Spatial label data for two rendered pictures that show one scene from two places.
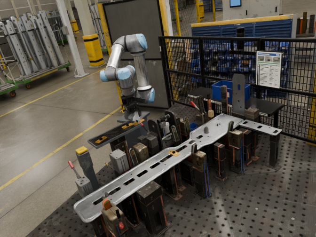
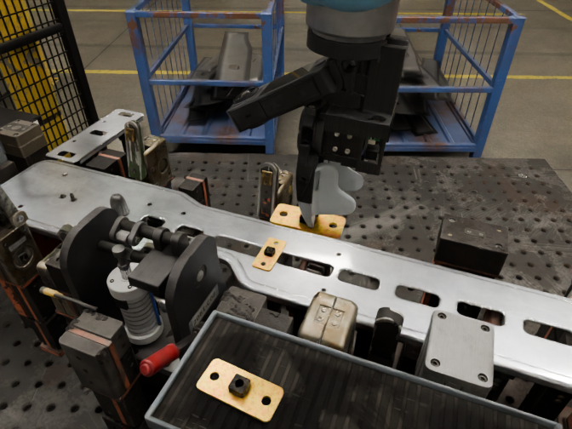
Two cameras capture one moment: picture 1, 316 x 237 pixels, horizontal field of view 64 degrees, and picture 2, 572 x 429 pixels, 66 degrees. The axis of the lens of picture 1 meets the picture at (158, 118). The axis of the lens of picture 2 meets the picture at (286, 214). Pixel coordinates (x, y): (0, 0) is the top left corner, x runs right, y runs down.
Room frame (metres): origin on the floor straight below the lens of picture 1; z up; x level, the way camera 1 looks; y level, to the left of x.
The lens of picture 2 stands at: (1.74, 0.45, 1.57)
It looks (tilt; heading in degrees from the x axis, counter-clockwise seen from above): 39 degrees down; 237
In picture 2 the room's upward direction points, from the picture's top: straight up
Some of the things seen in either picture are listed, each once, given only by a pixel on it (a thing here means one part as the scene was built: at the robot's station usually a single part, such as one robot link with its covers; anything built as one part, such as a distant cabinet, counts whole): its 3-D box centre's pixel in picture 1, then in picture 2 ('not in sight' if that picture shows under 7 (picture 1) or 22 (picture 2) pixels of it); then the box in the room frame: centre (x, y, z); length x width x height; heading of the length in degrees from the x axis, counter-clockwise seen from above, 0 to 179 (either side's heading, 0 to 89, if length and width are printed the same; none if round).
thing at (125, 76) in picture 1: (125, 78); not in sight; (1.48, 0.15, 1.56); 0.09 x 0.08 x 0.11; 169
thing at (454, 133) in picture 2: not in sight; (409, 65); (-0.61, -1.61, 0.47); 1.20 x 0.80 x 0.95; 56
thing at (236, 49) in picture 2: not in sight; (223, 60); (0.42, -2.40, 0.47); 1.20 x 0.80 x 0.95; 54
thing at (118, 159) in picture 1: (123, 178); (426, 425); (1.39, 0.30, 0.90); 0.13 x 0.10 x 0.41; 36
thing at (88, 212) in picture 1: (172, 155); (281, 255); (1.43, -0.06, 1.00); 1.38 x 0.22 x 0.02; 126
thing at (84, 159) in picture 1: (90, 178); not in sight; (1.43, 0.53, 0.92); 0.08 x 0.08 x 0.44; 36
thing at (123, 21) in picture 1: (140, 62); not in sight; (4.32, 0.13, 1.00); 1.34 x 0.14 x 2.00; 55
